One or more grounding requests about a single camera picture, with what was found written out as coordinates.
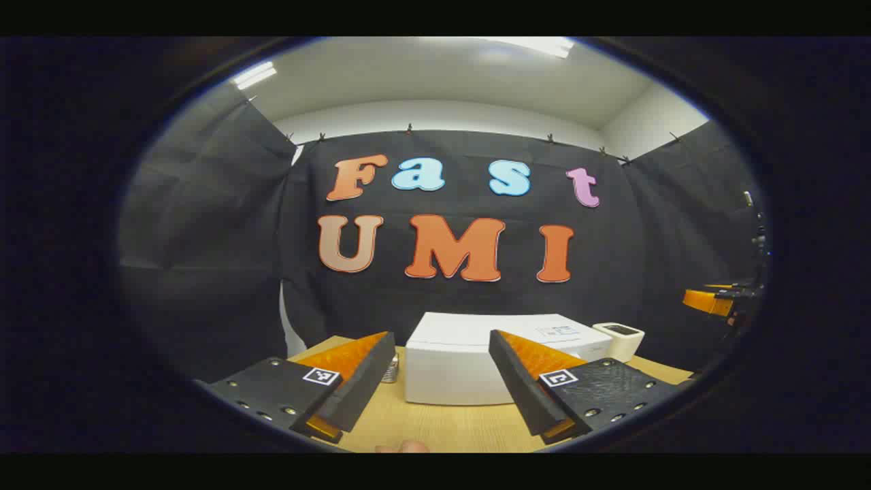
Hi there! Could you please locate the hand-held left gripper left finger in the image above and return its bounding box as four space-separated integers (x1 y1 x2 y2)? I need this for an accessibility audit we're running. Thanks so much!
196 331 397 444

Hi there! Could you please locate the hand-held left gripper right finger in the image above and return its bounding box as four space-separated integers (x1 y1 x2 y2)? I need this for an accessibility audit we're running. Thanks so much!
489 329 683 446

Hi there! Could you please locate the white microwave oven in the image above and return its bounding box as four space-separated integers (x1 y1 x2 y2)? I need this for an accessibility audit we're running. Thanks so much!
404 312 613 406

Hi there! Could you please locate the white toaster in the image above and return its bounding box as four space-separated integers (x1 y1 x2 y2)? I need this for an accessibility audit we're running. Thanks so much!
592 322 645 363

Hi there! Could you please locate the ceiling light panel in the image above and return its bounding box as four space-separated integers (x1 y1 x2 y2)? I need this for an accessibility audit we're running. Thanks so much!
231 61 278 91
487 37 576 59

